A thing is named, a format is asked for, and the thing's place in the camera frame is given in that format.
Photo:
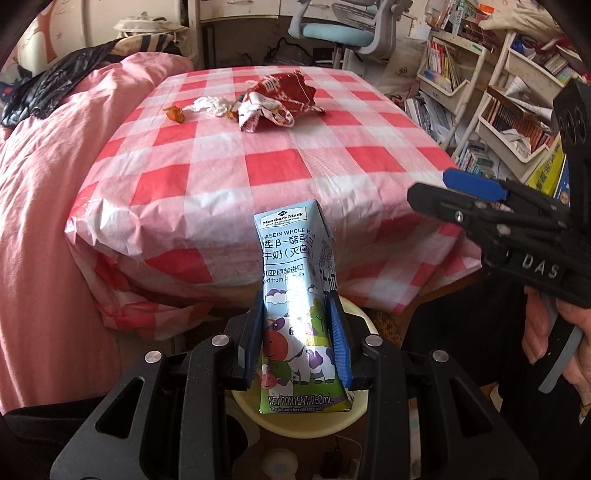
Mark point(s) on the black plastic bag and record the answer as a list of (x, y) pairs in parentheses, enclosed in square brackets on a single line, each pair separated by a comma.
[(55, 78)]

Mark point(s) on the yellow plastic bin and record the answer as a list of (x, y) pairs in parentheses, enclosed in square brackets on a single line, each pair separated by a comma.
[(300, 422)]

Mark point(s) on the red snack wrapper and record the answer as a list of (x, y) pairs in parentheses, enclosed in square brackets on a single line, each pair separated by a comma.
[(277, 92)]

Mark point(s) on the row of books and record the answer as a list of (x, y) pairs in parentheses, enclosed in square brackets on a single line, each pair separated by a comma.
[(517, 124), (438, 60)]

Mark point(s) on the beige cloth bag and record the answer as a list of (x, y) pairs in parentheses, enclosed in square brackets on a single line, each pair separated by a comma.
[(143, 27)]

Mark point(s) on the pink duvet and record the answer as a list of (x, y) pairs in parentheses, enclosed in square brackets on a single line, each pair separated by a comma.
[(46, 207)]

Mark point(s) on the striped pillow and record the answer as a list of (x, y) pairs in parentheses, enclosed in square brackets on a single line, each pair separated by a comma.
[(152, 46)]

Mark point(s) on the white tote bag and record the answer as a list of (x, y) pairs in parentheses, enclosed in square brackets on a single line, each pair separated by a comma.
[(406, 69)]

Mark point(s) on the stack of floor books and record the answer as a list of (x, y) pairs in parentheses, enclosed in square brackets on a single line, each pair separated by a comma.
[(475, 159)]

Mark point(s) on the white tissue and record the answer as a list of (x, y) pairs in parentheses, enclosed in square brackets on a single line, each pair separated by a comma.
[(214, 107)]

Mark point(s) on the white book rack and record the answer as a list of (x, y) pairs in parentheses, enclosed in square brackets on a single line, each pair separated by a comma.
[(503, 138), (466, 60)]

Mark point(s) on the orange candy wrapper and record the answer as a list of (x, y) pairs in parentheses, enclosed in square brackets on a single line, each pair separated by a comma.
[(175, 115)]

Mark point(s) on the tree print headboard panel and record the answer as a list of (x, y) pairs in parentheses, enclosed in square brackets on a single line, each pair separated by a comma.
[(37, 37)]

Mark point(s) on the white desk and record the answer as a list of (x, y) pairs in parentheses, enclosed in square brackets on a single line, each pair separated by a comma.
[(244, 9)]

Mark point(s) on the blue milk carton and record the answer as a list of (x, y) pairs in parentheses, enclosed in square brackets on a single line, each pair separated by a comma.
[(295, 277)]

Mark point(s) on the yellow book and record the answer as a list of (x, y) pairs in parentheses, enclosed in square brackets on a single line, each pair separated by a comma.
[(547, 173)]

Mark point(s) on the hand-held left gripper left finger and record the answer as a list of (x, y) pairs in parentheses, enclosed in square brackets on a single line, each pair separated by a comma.
[(253, 341)]

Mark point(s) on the grey blue office chair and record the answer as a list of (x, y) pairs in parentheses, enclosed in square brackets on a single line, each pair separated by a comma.
[(332, 34)]

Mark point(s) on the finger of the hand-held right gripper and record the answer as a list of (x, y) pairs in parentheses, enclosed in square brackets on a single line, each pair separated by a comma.
[(471, 182), (438, 203)]

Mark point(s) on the red checked tablecloth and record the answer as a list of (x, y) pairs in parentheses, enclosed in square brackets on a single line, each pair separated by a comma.
[(231, 184)]

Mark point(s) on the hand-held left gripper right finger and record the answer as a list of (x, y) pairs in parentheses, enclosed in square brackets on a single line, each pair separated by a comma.
[(339, 341)]

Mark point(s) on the person's right hand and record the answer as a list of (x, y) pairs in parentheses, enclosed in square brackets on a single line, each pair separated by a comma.
[(535, 332)]

